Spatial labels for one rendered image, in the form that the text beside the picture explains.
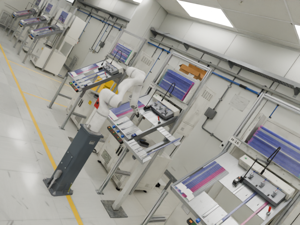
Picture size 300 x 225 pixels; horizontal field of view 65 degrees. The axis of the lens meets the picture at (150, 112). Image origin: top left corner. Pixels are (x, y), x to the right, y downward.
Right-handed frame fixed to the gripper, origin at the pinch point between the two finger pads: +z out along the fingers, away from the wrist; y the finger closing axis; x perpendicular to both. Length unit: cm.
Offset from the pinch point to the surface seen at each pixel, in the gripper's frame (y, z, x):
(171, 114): -28.2, 2.6, -32.7
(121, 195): -61, 32, 68
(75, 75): 161, -4, 24
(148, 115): -6.9, 3.5, -12.4
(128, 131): -17.9, -2.9, 23.4
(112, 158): 6, 49, 50
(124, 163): -17, 44, 43
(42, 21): 591, 6, -23
